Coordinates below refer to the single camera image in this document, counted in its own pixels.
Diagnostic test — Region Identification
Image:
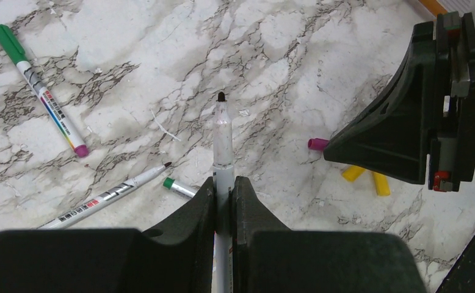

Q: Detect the magenta pen cap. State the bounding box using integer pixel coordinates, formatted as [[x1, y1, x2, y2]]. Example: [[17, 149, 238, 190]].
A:
[[307, 138, 329, 151]]

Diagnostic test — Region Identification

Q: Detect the white marker pen green end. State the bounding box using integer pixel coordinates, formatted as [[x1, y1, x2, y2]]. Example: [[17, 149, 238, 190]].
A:
[[162, 177, 197, 198]]

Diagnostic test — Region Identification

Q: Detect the yellow pen cap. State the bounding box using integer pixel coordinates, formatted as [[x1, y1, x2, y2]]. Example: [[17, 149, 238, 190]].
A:
[[341, 165, 366, 182], [372, 172, 391, 197]]

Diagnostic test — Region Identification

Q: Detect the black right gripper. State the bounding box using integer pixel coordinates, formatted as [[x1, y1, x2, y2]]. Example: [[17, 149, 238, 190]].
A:
[[323, 12, 475, 192]]

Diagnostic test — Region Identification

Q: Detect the white marker pen green cap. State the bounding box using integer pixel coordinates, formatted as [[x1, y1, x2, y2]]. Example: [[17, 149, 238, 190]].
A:
[[0, 24, 89, 157]]

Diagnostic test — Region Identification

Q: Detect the white marker pen magenta end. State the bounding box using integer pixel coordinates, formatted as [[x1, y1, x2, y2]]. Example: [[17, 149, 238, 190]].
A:
[[213, 92, 235, 292]]

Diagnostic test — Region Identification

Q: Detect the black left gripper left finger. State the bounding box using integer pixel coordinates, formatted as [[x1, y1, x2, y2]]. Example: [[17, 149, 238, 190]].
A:
[[0, 178, 216, 292]]

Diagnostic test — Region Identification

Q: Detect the orange wooden rack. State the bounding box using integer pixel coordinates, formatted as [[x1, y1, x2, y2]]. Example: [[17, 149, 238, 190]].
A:
[[418, 0, 448, 16]]

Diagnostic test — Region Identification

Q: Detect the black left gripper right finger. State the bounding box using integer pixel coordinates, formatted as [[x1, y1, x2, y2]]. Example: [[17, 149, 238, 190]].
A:
[[231, 176, 426, 292]]

